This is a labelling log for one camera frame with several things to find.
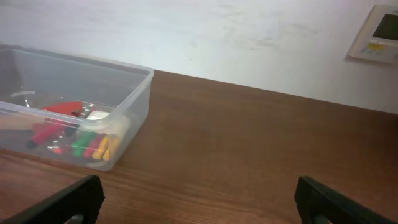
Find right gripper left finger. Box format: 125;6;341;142
1;175;105;224

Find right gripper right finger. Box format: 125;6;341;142
294;176;397;224

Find clear pack coloured wall plugs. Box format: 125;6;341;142
67;116;131;165

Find orange handled pliers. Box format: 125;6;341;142
27;118;67;149

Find clear plastic container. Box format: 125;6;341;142
1;45;154;171

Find orange scraper wooden handle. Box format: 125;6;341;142
1;101;83;131

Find white wall control panel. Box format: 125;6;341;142
348;5;397;63

